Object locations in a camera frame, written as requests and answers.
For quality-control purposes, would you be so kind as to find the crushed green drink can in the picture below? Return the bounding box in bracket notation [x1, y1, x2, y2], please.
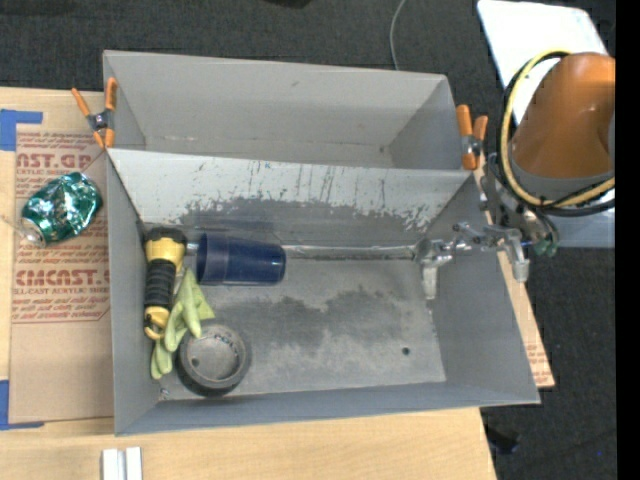
[19, 170, 105, 249]

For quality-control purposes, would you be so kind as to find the brown cardboard board, red print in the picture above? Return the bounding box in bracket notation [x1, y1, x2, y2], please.
[0, 86, 557, 427]

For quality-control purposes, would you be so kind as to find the grey metal bin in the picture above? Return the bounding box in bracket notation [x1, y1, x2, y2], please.
[102, 50, 542, 437]

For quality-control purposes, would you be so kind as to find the light green glove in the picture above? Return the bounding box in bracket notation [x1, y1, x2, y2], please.
[149, 267, 217, 381]

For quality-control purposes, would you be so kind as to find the dark blue cup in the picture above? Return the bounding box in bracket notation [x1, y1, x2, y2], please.
[195, 232, 288, 286]

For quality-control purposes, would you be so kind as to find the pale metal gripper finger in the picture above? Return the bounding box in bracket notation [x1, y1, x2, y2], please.
[414, 236, 473, 301]
[501, 232, 532, 284]

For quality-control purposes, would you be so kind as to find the yellow and black flashlight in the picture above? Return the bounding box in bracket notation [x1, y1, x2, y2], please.
[142, 226, 189, 341]

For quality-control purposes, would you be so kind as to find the dark grey tape roll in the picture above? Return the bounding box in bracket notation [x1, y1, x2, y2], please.
[176, 323, 253, 398]

